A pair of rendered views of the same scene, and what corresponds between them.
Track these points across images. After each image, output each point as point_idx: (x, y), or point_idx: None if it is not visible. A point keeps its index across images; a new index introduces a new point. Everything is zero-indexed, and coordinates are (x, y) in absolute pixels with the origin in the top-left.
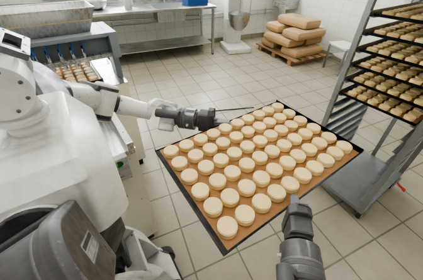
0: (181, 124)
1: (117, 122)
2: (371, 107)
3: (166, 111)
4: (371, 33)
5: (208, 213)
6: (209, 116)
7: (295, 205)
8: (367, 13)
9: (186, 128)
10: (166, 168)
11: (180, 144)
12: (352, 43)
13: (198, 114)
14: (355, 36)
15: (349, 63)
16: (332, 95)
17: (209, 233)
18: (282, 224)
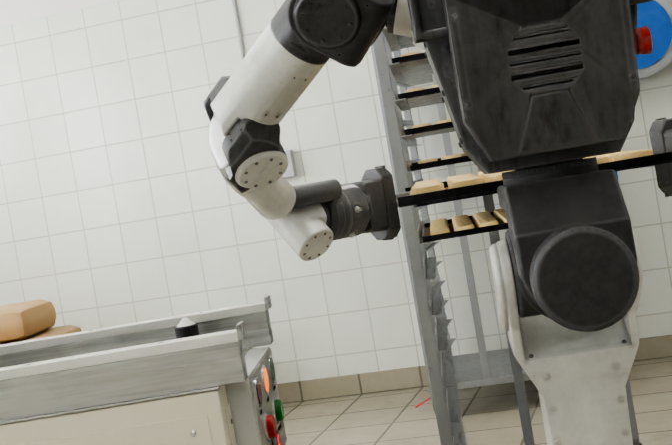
0: (347, 211)
1: (140, 322)
2: (498, 229)
3: (313, 183)
4: (407, 93)
5: (601, 161)
6: (385, 175)
7: (656, 121)
8: (384, 59)
9: (354, 226)
10: (463, 191)
11: (423, 186)
12: (388, 121)
13: (364, 182)
14: (386, 106)
15: (404, 165)
16: (408, 254)
17: (633, 158)
18: (661, 180)
